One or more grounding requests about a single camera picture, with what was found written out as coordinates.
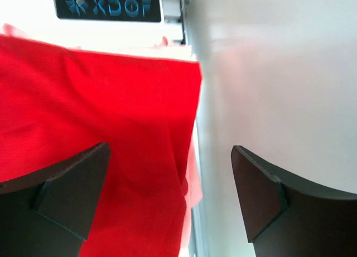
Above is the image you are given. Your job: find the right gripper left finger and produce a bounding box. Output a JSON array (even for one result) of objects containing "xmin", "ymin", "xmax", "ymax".
[{"xmin": 1, "ymin": 143, "xmax": 110, "ymax": 256}]

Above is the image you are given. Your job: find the folded pink t shirt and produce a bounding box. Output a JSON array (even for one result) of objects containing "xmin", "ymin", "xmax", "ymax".
[{"xmin": 0, "ymin": 22, "xmax": 204, "ymax": 257}]

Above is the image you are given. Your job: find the red t shirt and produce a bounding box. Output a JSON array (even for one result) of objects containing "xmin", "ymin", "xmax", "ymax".
[{"xmin": 0, "ymin": 33, "xmax": 203, "ymax": 257}]

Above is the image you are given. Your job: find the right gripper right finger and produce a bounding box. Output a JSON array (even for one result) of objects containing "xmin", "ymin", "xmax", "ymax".
[{"xmin": 231, "ymin": 146, "xmax": 356, "ymax": 257}]

